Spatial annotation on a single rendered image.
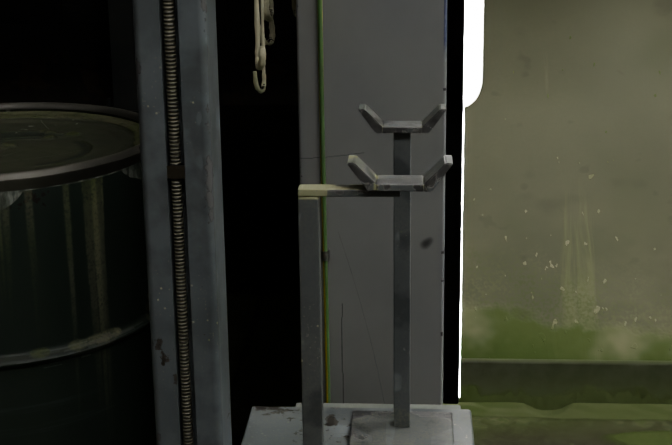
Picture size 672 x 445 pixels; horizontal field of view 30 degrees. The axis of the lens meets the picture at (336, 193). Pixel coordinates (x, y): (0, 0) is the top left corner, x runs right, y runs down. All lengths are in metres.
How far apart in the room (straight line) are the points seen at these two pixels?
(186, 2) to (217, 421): 0.36
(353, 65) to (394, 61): 0.05
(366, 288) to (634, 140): 1.71
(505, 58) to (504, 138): 0.22
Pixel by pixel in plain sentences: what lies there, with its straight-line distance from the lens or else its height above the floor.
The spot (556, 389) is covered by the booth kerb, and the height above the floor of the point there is 0.10.
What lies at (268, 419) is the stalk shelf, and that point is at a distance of 1.28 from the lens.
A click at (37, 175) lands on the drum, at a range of 1.92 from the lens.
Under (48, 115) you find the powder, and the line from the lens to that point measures 2.41.
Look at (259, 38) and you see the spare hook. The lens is 1.55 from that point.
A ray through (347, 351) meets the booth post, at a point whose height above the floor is 0.72.
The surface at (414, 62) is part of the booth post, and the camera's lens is 1.51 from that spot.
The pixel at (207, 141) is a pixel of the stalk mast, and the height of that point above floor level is 1.11.
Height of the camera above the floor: 1.34
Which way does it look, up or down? 15 degrees down
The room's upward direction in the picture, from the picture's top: 1 degrees counter-clockwise
